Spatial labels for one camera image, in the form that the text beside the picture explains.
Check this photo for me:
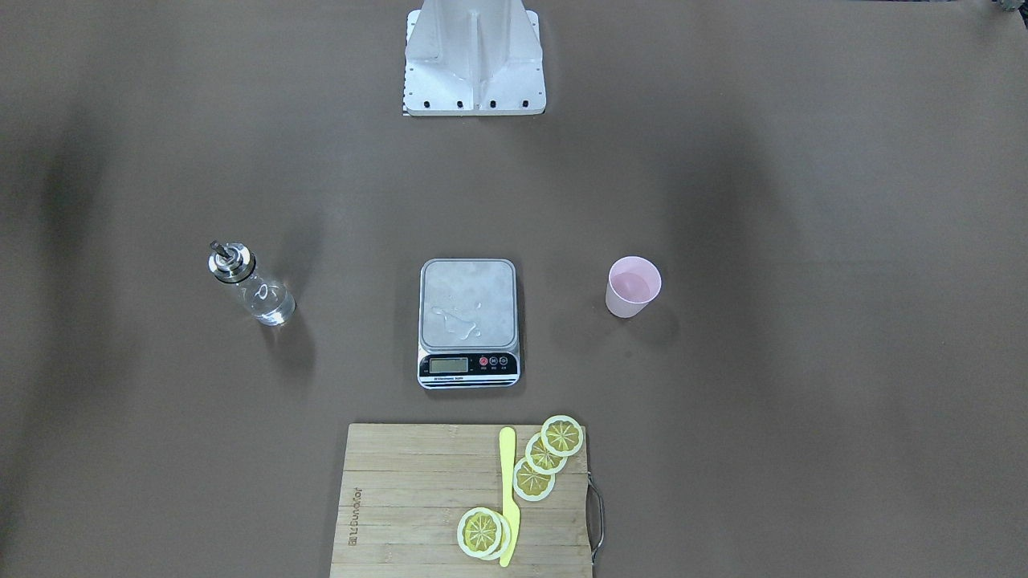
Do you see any pink plastic cup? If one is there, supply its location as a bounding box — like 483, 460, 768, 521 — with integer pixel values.
605, 255, 663, 319

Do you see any glass sauce bottle metal spout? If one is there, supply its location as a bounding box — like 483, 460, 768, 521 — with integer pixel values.
208, 240, 296, 327

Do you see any silver digital kitchen scale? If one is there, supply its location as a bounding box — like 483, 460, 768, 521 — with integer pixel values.
416, 258, 522, 390

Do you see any yellow plastic knife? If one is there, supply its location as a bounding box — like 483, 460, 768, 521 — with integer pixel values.
498, 425, 521, 568

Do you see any bamboo cutting board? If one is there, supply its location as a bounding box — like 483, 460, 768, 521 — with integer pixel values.
329, 423, 605, 577

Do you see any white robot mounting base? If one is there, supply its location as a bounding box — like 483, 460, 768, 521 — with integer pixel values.
402, 1, 548, 117

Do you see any lemon slice under pair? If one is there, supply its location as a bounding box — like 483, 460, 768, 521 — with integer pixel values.
482, 512, 512, 562

